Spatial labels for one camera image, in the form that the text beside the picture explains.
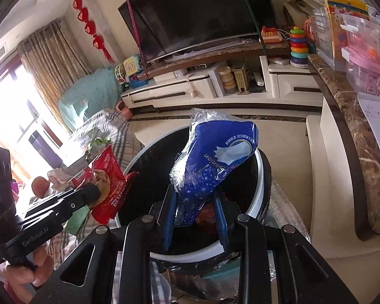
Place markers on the brown marble counter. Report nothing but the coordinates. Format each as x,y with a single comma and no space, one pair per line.
345,117

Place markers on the black flat television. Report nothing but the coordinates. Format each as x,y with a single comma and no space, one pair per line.
193,15

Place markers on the brown marble shelf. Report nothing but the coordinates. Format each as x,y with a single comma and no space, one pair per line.
215,55

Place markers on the white television cabinet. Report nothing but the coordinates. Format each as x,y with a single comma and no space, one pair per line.
288,85

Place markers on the white paper sheet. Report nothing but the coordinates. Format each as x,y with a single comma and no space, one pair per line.
378,126

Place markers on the dark purple box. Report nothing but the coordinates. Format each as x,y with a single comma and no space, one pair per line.
41,147

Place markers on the window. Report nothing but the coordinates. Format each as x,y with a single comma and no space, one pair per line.
6,101

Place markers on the white remote control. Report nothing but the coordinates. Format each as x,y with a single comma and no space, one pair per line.
258,79

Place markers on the white waste bin black liner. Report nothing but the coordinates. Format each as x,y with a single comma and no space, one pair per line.
152,171

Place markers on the red hanging wall ornament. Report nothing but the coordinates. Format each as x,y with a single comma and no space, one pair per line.
90,27

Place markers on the white tissue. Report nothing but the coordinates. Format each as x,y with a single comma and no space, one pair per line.
55,177

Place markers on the person's left hand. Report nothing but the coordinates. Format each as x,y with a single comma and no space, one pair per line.
19,274

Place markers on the toy telephone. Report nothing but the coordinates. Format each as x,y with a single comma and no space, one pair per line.
270,34

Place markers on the blue plastic package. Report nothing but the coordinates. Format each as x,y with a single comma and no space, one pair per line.
215,152

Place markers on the colourful toy activity board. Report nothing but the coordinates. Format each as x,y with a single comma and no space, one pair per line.
132,66

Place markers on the red and white box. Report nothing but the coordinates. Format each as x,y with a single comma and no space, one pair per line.
80,177

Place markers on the yellow picture book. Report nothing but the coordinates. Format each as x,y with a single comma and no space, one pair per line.
345,9

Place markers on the hanging wooden beads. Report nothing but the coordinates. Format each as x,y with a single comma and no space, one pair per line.
192,92

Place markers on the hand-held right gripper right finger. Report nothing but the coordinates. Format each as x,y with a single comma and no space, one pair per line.
221,224

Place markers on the small black device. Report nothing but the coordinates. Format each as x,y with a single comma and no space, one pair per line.
199,67

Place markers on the clear container pink lid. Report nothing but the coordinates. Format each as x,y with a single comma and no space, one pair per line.
370,69

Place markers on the teal printed cloth cover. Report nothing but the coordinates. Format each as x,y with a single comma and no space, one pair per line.
91,91

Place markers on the red wrapper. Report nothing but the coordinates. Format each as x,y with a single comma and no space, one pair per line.
206,218

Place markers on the pink plastic stool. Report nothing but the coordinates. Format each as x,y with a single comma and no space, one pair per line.
125,109

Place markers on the pink toy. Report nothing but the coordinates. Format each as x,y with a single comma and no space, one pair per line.
308,30

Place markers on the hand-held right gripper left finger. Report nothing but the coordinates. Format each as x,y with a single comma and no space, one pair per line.
170,224

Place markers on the cardboard box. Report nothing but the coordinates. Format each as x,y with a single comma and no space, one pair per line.
299,11

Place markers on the beige curtain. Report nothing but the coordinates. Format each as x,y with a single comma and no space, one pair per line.
50,63

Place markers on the wooden rack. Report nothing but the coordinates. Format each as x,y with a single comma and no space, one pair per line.
240,80

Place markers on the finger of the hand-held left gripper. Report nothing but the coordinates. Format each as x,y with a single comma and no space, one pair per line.
46,203
79,198

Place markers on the green packet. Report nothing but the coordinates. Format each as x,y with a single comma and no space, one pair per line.
98,143

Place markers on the round wooden boxes stack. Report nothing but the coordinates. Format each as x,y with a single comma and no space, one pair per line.
226,77

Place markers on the light green paper bag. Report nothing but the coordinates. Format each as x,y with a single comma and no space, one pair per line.
76,222

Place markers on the clear plastic storage box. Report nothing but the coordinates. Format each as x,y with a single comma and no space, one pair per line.
326,38

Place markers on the red snack bag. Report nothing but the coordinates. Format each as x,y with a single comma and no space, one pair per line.
114,196

